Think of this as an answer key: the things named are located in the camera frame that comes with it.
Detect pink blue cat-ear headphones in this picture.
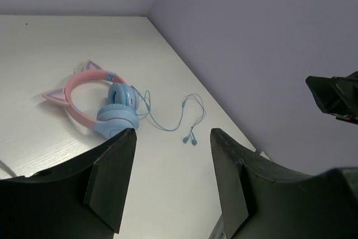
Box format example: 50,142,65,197
43,60,139,139

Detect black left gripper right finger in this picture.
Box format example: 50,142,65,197
210,128,357,238

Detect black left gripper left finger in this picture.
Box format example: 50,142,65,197
1,129,137,238

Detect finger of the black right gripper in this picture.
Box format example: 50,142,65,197
305,72,357,124

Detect teal earbuds with cable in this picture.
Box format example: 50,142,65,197
134,87,207,146

